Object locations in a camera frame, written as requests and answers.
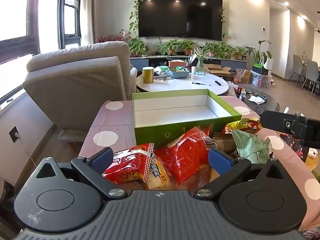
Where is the large red snack packet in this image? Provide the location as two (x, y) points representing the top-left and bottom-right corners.
(154, 126), (218, 186)

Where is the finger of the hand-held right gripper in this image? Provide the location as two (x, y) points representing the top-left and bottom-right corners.
(259, 110), (320, 147)

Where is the glass vase with grass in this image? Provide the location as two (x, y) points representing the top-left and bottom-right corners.
(191, 47), (210, 72)

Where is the sheer white curtain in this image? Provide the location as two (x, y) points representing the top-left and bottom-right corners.
(80, 0), (99, 46)

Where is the beige armchair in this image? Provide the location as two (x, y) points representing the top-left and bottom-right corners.
(22, 41), (138, 130)

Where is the blue plastic basket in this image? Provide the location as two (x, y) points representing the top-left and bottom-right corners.
(168, 68), (190, 78)

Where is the black wall socket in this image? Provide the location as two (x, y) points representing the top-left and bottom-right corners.
(9, 126), (20, 142)

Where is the dark red printed bag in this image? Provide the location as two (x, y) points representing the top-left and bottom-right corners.
(280, 134), (310, 163)

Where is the tall broad leaf plant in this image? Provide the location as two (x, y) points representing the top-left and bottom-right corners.
(245, 40), (273, 65)

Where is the row of potted green plants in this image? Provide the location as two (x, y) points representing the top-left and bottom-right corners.
(129, 37), (248, 60)

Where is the clear plastic bag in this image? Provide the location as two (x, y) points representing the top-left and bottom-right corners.
(226, 81), (237, 97)

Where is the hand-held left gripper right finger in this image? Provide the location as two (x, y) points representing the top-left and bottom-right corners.
(194, 148), (287, 201)

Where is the yellow can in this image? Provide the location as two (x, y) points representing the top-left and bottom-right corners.
(142, 66), (155, 84)

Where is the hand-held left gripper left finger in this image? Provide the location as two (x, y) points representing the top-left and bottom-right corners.
(34, 147), (127, 201)

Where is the clear storage bin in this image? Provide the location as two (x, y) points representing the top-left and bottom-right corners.
(250, 72), (273, 88)

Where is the plastic bag of fruit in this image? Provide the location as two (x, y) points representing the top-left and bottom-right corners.
(234, 68), (247, 83)

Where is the grey dining chair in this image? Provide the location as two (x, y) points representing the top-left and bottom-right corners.
(292, 54), (304, 82)
(304, 60), (320, 90)

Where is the brown snack packet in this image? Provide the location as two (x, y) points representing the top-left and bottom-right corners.
(212, 132), (238, 153)

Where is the yellow red striped snack packet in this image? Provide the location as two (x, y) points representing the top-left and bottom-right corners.
(221, 118), (263, 134)

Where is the dark marble round table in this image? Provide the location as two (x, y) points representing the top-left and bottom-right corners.
(232, 85), (280, 113)

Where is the white tissue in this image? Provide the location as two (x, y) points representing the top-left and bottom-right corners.
(247, 95), (265, 104)

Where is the open cardboard box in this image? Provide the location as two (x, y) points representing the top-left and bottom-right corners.
(204, 64), (233, 77)

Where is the bread packet yellow label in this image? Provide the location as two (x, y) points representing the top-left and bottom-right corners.
(144, 155), (173, 190)

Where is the red berry branch decoration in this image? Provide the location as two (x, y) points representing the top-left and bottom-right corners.
(97, 30), (130, 43)

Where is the yellow round object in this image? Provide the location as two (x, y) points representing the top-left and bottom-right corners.
(306, 147), (320, 171)

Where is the round white coffee table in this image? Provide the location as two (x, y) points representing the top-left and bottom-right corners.
(136, 71), (229, 97)

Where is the green black box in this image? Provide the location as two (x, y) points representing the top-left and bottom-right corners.
(251, 64), (272, 75)

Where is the white plug cable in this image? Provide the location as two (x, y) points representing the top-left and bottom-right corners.
(15, 134), (34, 165)

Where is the clear pastry packet brown label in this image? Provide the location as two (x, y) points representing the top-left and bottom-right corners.
(170, 166), (222, 196)

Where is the pile of dark wrappers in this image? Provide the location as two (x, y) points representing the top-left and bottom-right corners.
(154, 68), (173, 80)

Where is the large black framed window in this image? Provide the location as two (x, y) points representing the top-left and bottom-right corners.
(0, 0), (40, 105)

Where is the narrow black framed window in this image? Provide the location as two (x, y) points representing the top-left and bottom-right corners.
(59, 0), (82, 49)

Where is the black wall television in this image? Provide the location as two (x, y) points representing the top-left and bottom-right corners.
(138, 0), (223, 41)

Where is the red snack packet checkered edge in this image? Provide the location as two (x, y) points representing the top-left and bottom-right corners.
(102, 143), (155, 185)

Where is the green cardboard box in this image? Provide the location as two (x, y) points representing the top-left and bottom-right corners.
(132, 89), (242, 148)

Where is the green snack packet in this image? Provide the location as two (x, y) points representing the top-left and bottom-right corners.
(231, 129), (272, 165)

